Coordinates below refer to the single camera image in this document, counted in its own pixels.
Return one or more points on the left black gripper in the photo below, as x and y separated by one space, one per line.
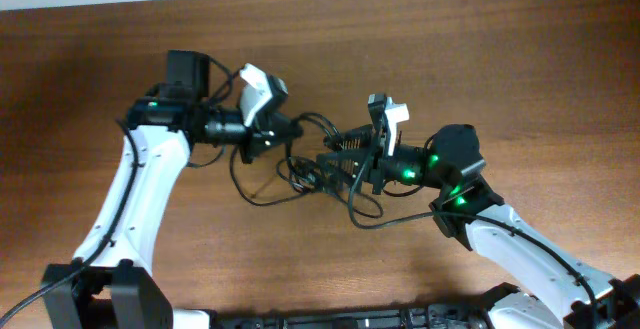
271 133

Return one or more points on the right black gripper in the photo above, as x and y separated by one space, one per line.
378 166

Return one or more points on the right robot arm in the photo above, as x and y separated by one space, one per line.
557 290

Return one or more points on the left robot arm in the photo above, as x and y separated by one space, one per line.
109 283

